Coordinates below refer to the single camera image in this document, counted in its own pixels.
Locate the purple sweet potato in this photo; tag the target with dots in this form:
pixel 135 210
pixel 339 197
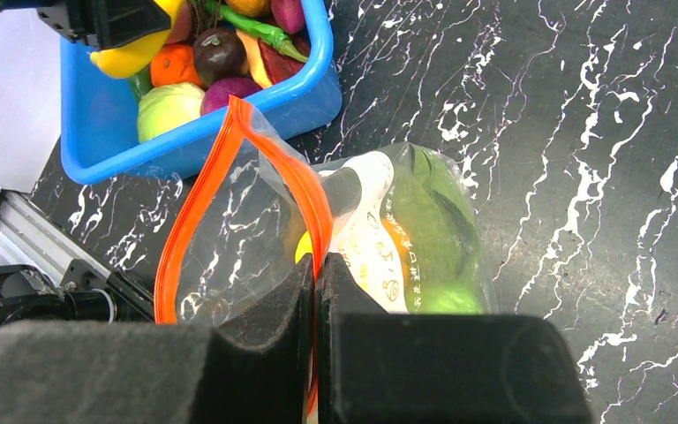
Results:
pixel 289 15

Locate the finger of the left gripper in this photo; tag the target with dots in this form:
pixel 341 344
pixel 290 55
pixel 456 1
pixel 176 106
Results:
pixel 105 24

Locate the blue plastic basket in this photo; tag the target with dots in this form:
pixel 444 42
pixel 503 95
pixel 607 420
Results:
pixel 99 114

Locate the clear zip top bag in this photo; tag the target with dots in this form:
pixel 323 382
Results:
pixel 256 209

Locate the dark purple plum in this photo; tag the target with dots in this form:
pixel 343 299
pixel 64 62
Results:
pixel 218 54

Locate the pale green cabbage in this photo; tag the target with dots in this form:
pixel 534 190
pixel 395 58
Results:
pixel 167 107

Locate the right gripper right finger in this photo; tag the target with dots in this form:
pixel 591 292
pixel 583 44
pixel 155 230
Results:
pixel 377 367

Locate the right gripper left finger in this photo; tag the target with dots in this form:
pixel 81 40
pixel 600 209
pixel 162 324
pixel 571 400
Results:
pixel 251 369

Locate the purple red onion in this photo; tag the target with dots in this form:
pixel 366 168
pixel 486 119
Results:
pixel 218 94

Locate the green custard apple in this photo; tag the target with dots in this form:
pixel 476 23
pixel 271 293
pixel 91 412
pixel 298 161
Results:
pixel 446 300

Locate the orange tangerine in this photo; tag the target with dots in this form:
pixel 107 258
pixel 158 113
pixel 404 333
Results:
pixel 174 64

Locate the green leaf vegetable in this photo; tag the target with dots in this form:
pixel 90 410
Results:
pixel 442 245

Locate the yellow bell pepper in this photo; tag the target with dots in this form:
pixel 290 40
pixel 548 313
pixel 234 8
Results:
pixel 376 257

